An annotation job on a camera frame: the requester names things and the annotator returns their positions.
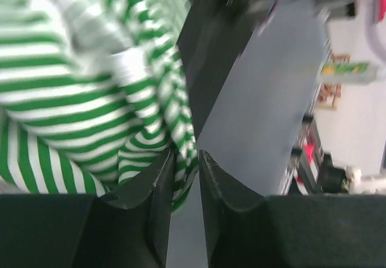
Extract green white striped tank top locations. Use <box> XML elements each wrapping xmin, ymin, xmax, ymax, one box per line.
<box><xmin>1</xmin><ymin>0</ymin><xmax>198</xmax><ymax>209</ymax></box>

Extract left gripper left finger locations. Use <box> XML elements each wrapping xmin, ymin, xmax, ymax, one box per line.
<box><xmin>78</xmin><ymin>149</ymin><xmax>176</xmax><ymax>267</ymax></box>

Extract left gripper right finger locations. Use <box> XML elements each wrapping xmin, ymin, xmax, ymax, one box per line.
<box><xmin>199</xmin><ymin>150</ymin><xmax>289</xmax><ymax>267</ymax></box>

